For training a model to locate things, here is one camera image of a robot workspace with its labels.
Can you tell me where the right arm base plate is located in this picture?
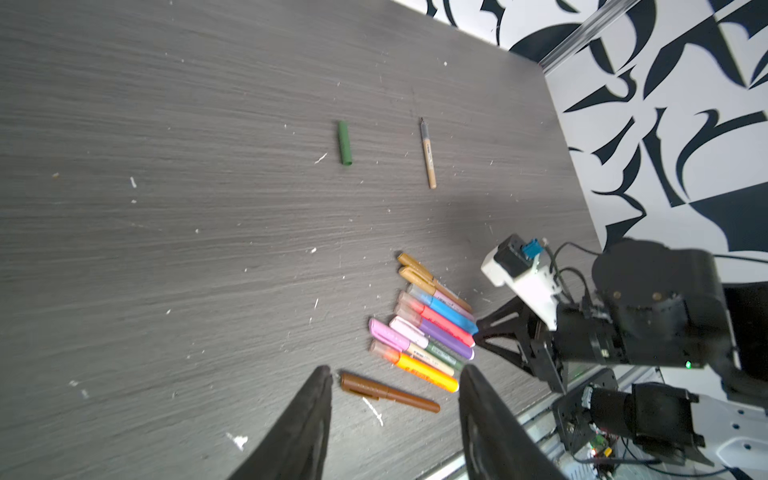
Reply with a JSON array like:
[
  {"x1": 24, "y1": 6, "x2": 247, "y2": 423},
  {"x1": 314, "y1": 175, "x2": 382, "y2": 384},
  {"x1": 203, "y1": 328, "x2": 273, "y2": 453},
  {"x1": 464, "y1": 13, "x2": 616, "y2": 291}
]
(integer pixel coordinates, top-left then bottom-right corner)
[{"x1": 552, "y1": 368, "x2": 618, "y2": 454}]

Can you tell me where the beige fountain pen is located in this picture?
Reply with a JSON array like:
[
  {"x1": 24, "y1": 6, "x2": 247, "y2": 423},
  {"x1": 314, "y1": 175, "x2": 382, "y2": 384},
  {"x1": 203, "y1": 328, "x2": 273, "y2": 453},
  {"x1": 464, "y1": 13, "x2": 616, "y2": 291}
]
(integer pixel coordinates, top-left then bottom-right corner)
[{"x1": 419, "y1": 117, "x2": 437, "y2": 190}]

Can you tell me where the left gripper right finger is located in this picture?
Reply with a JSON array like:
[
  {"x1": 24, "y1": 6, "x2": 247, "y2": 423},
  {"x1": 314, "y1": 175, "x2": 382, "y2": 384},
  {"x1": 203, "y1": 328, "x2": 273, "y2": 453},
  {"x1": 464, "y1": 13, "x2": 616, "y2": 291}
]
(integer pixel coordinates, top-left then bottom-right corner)
[{"x1": 459, "y1": 365, "x2": 564, "y2": 480}]

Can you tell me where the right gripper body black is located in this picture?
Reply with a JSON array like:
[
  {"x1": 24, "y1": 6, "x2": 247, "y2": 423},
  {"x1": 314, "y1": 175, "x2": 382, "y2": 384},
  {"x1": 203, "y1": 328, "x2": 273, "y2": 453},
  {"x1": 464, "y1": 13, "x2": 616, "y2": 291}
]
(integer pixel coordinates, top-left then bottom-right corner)
[{"x1": 473, "y1": 297, "x2": 567, "y2": 394}]

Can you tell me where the orange highlighter marker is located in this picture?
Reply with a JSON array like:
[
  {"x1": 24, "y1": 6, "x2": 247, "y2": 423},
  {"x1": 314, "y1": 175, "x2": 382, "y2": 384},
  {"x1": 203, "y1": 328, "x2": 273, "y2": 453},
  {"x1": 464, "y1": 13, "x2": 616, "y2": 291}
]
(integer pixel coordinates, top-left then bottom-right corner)
[{"x1": 369, "y1": 340, "x2": 459, "y2": 393}]

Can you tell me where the cream pen purple cap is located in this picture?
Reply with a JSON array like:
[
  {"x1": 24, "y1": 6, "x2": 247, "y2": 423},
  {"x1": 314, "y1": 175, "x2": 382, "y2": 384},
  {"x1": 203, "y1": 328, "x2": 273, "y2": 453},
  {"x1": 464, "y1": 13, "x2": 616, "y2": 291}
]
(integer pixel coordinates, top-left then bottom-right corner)
[{"x1": 369, "y1": 318, "x2": 455, "y2": 377}]

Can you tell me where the green pen pink cap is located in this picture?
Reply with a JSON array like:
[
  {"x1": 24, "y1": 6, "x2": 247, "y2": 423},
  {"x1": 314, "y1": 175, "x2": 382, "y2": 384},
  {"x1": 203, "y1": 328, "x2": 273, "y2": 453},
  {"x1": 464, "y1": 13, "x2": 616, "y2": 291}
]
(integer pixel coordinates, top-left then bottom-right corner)
[{"x1": 389, "y1": 316, "x2": 465, "y2": 371}]

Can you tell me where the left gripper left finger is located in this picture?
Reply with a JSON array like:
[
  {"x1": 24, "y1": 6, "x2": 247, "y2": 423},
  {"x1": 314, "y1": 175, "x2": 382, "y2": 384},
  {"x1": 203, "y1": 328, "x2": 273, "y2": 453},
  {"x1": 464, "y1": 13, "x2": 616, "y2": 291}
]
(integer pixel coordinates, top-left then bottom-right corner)
[{"x1": 230, "y1": 365, "x2": 333, "y2": 480}]

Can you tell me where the blue highlighter marker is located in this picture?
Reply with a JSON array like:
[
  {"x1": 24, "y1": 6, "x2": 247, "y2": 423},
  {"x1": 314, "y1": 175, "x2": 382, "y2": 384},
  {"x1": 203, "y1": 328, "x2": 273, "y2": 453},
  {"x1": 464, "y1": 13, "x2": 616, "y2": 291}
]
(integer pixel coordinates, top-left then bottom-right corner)
[{"x1": 406, "y1": 284, "x2": 478, "y2": 335}]

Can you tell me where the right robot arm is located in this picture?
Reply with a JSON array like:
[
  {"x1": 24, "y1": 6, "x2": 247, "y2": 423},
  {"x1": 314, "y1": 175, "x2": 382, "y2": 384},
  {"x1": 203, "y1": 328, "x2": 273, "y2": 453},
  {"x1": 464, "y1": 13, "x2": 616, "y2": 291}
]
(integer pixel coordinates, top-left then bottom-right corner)
[{"x1": 474, "y1": 235, "x2": 767, "y2": 478}]

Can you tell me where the purple highlighter marker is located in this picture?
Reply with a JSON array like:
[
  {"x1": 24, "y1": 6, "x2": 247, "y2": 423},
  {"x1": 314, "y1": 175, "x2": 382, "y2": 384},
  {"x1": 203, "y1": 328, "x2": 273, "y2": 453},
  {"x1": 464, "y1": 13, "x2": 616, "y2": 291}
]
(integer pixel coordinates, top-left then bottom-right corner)
[{"x1": 394, "y1": 303, "x2": 475, "y2": 360}]

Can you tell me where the pink pen tan cap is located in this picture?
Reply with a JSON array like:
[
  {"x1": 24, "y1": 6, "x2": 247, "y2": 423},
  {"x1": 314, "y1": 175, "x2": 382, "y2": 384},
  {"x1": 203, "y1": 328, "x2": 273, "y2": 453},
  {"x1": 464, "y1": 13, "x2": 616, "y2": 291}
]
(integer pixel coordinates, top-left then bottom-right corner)
[{"x1": 398, "y1": 266, "x2": 475, "y2": 321}]

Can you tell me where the pink highlighter marker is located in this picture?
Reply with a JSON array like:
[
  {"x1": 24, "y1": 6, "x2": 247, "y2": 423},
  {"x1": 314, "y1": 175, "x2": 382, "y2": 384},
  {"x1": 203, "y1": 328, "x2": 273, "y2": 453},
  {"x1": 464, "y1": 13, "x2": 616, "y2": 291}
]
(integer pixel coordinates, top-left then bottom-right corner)
[{"x1": 398, "y1": 291, "x2": 475, "y2": 347}]

